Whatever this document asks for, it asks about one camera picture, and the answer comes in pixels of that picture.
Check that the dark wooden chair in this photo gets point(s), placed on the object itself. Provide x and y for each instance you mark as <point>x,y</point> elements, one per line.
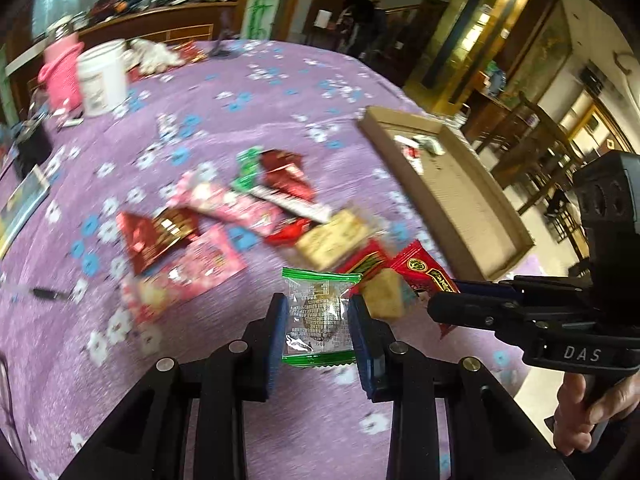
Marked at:
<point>540,150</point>

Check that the black wall speaker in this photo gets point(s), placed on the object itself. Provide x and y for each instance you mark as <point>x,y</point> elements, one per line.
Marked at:
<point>592,80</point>

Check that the red snack packet green print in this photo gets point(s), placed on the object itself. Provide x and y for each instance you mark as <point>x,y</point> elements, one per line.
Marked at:
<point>365,260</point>

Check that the small white item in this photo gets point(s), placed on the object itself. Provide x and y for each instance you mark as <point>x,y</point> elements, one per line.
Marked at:
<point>70,122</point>

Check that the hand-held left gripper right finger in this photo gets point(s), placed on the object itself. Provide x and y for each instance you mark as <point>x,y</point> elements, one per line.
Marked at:
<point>362,345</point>

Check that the shallow cardboard tray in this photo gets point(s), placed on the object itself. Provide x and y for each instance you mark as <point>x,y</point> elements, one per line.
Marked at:
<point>465,195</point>

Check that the black pen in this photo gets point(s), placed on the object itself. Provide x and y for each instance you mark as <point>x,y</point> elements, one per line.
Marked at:
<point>50,293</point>

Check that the red paper packet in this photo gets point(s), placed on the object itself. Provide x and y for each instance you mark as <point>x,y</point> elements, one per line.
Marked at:
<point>190,52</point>

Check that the large beige biscuit packet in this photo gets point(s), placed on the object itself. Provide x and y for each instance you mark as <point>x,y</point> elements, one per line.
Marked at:
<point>332,237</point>

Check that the person's right hand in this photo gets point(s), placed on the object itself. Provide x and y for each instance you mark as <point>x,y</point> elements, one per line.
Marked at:
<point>570,415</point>

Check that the large pink character snack packet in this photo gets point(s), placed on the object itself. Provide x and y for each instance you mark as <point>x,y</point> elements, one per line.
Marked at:
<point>195,267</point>

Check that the small red candy packet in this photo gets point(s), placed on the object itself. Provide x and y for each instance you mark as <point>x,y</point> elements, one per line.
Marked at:
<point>290,232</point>

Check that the white red candy packet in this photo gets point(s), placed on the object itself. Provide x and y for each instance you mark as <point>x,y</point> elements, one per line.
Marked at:
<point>407,149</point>

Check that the small green snack packet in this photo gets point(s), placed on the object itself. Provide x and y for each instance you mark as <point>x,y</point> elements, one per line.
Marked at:
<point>247,170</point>

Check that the framed landscape painting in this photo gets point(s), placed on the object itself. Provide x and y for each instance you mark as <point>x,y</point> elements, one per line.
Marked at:
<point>542,55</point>

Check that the small beige biscuit packet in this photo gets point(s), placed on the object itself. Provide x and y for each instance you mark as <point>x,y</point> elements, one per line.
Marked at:
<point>382,297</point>

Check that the white crumpled cloth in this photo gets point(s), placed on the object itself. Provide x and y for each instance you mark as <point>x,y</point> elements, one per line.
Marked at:
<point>155,55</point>

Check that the white green snack packet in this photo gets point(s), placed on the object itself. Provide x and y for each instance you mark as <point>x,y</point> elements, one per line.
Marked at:
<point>431,144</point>

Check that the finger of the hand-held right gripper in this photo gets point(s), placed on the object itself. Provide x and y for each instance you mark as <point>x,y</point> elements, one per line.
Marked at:
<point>475,315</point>
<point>485,287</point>

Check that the long white red snack packet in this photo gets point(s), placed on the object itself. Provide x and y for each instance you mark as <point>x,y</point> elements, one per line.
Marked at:
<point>295,207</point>

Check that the bamboo painted pillar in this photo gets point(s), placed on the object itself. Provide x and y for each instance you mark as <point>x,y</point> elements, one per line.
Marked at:
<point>260,5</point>

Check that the black pouch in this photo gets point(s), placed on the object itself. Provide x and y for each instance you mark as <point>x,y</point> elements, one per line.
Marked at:
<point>30,147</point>

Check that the picture booklet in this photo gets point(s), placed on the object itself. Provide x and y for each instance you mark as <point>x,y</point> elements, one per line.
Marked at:
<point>22,205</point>

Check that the red snack packet yellow emblem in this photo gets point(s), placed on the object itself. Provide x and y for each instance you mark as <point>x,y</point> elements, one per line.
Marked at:
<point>422,270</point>

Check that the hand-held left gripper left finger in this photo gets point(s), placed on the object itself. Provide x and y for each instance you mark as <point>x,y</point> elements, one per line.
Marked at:
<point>277,350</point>

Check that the wooden counter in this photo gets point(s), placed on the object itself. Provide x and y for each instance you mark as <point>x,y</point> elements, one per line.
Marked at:
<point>165,22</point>

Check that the green-edged clear snack packet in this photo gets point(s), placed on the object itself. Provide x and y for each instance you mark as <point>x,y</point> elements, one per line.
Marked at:
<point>320,310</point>

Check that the gold framed pillar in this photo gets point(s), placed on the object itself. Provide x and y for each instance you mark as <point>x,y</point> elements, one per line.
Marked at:
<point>470,35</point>

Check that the large dark red snack packet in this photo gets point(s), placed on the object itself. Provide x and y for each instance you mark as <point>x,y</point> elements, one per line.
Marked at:
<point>155,237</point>

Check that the dark wooden cabinet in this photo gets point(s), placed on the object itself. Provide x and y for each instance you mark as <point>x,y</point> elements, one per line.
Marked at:
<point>482,115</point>

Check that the white paper sign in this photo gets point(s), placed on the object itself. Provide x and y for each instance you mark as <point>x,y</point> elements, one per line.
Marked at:
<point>322,20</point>

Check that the small black stand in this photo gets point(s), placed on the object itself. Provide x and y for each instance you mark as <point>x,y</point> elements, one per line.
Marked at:
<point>220,42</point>

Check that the blue plastic container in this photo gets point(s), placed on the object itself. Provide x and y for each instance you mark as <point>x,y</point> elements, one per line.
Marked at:
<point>495,80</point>

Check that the pile of counter clutter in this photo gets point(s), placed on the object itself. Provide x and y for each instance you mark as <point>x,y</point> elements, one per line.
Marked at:
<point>125,2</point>

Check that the pink knitted bottle sleeve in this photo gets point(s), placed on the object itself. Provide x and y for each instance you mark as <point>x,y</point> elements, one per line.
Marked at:
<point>60,80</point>

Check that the white plastic jar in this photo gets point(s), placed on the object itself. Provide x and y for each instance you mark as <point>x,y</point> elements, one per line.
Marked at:
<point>102,80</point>

